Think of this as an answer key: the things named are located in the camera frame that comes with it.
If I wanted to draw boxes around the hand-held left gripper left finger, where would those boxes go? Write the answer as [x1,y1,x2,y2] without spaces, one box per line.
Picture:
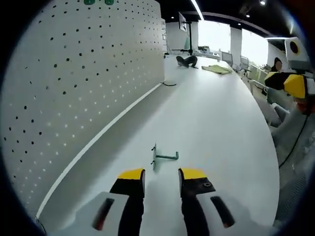
[59,168,146,236]

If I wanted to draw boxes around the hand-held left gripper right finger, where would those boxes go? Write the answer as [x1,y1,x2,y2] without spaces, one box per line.
[178,167,256,236]

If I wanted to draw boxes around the white perforated mounting plate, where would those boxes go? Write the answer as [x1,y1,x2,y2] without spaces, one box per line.
[0,0,178,226]

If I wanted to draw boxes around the grey mesh office chair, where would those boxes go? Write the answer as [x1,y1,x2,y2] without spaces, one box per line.
[221,51,233,65]
[240,56,250,72]

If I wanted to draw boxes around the yellow-green cloth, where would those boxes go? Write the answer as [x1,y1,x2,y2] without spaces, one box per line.
[201,64,233,76]

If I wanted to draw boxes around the recessed ceiling spotlights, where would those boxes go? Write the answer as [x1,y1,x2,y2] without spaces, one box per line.
[236,0,266,27]

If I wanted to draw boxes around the white mesh office chair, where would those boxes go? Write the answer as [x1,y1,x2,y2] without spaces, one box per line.
[270,105,315,227]

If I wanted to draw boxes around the black tripod stand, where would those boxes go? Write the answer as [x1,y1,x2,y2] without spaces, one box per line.
[171,21,196,54]

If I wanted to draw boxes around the long ceiling strip light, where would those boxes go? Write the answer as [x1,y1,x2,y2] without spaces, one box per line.
[190,0,205,21]

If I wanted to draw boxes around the screen on stand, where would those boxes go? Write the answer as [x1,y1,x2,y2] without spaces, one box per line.
[178,11,188,32]

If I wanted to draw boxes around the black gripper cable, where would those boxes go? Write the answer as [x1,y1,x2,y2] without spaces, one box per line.
[278,114,310,169]

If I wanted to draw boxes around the black curved strap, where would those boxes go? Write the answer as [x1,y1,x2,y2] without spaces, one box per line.
[176,55,199,69]

